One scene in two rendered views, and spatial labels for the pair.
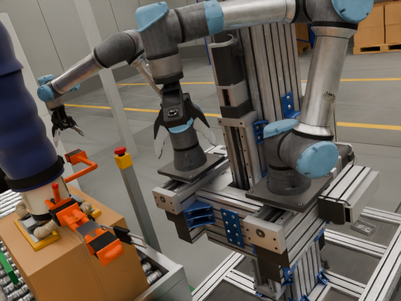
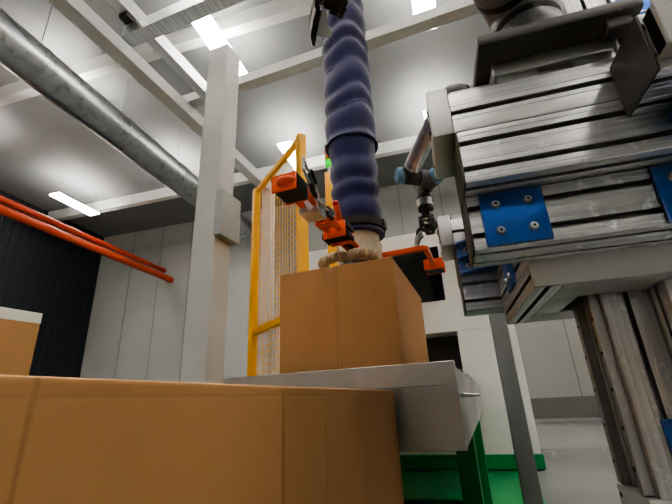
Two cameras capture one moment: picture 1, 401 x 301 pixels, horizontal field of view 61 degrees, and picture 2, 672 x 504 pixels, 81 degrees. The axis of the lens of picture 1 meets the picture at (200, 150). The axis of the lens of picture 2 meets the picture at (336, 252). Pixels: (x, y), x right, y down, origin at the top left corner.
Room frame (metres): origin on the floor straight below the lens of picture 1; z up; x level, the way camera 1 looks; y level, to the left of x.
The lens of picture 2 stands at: (0.43, -0.51, 0.52)
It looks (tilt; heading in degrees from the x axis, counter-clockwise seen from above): 21 degrees up; 56
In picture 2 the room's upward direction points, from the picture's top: 3 degrees counter-clockwise
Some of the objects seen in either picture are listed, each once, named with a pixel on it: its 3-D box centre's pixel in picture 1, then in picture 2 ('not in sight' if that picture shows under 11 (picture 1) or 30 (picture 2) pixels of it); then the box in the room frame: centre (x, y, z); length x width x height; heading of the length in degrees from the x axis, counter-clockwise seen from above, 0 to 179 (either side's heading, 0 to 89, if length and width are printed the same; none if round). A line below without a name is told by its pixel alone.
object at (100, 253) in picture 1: (105, 247); (290, 188); (0.86, 0.35, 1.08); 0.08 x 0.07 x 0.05; 36
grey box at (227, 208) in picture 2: not in sight; (228, 217); (1.10, 1.67, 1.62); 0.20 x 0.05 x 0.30; 37
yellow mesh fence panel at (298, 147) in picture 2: not in sight; (275, 312); (1.42, 1.67, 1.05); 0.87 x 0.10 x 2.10; 89
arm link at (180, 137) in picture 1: (182, 128); not in sight; (1.40, 0.05, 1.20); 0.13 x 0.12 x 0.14; 162
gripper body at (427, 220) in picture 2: (61, 117); (427, 218); (1.72, 0.64, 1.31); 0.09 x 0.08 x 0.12; 36
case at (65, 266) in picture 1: (69, 254); (363, 337); (1.35, 0.71, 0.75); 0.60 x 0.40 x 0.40; 37
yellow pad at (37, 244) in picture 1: (33, 226); not in sight; (1.29, 0.77, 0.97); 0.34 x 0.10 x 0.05; 36
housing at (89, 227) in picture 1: (89, 232); (312, 210); (0.97, 0.42, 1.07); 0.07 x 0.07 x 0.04; 36
